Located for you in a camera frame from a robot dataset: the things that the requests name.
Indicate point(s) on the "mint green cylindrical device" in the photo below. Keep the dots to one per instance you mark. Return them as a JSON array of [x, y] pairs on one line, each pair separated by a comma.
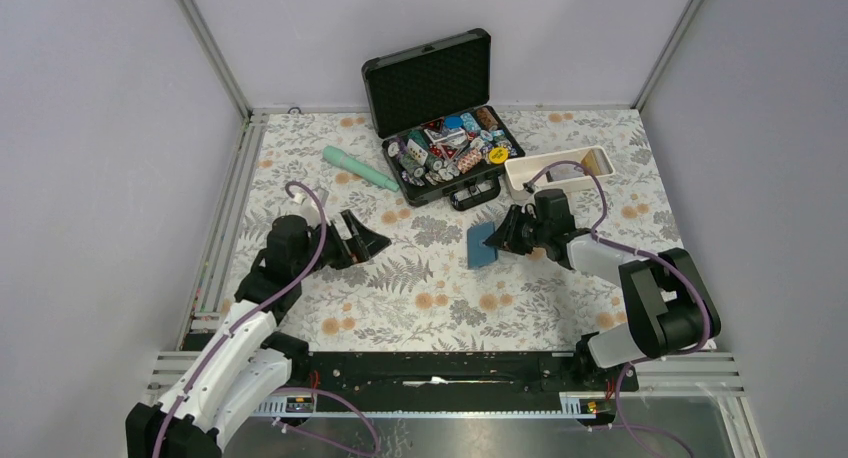
[[341, 159]]

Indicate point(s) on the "blue leather card holder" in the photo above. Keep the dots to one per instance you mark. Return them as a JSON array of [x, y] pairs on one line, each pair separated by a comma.
[[479, 254]]

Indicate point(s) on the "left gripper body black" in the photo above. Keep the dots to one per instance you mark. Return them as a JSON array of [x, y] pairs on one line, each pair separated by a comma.
[[337, 252]]

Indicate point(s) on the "silver VIP card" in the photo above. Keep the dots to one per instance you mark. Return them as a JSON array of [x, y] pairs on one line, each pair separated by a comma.
[[564, 172]]

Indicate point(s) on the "white plastic card tray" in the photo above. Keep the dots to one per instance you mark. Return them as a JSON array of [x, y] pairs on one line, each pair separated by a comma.
[[518, 171]]

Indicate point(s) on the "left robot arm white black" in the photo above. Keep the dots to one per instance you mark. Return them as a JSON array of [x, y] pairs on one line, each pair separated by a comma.
[[247, 358]]

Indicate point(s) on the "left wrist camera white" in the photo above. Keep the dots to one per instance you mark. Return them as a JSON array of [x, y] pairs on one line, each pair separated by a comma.
[[309, 208]]

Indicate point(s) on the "gold striped card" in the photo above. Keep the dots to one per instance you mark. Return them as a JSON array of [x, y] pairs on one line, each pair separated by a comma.
[[595, 162]]

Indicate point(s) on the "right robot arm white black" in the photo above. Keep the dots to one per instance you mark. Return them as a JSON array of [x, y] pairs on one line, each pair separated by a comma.
[[667, 305]]

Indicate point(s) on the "slotted cable duct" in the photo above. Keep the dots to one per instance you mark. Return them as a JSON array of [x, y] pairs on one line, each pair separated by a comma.
[[544, 406]]

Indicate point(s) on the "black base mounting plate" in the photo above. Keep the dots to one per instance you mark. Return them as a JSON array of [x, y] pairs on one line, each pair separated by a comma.
[[399, 375]]

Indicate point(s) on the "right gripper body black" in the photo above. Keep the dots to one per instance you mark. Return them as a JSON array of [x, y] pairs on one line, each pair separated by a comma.
[[527, 235]]

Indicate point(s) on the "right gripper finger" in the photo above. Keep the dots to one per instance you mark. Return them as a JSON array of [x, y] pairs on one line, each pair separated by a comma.
[[504, 243], [506, 231]]

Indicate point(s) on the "yellow round chip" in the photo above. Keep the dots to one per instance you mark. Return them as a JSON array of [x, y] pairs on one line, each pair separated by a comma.
[[498, 155]]

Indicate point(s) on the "black poker chip case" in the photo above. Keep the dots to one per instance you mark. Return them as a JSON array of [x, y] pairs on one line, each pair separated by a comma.
[[429, 106]]

